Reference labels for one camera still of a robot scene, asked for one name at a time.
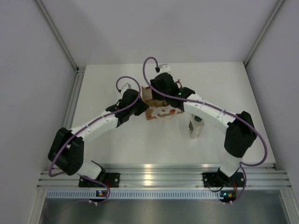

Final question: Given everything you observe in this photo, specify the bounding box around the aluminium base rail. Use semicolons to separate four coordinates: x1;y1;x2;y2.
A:
36;162;292;189

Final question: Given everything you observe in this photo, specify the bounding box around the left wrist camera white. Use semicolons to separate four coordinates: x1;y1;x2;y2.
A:
120;83;131;94

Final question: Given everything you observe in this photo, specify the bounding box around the aluminium frame post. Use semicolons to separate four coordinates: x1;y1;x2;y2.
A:
243;0;287;68
34;0;85;73

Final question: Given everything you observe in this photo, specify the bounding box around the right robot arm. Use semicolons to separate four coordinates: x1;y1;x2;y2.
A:
150;72;257;185

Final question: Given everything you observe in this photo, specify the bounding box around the perforated cable duct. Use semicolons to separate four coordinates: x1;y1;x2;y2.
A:
46;189;233;200

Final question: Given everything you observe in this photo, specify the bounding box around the right aluminium frame post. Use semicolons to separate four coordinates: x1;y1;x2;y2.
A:
243;0;287;68

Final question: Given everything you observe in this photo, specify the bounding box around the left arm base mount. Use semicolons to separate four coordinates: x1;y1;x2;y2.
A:
78;172;121;188

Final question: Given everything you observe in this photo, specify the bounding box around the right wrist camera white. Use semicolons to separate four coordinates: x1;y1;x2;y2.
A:
155;64;171;74

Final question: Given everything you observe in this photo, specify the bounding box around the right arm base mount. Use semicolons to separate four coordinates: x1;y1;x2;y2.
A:
202;172;245;188

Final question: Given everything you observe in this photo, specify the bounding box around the left aluminium frame post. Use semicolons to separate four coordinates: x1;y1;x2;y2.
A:
34;0;85;73

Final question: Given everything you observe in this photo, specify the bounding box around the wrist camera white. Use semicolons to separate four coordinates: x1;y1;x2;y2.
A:
155;64;171;74
120;83;131;94

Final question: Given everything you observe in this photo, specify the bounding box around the watermelon print canvas bag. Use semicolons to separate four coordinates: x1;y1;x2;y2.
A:
142;86;183;120

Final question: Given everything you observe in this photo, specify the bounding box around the square bottle dark cap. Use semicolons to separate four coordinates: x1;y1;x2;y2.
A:
188;114;205;139

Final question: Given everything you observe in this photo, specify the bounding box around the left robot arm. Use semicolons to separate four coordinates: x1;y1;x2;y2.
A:
48;88;149;187

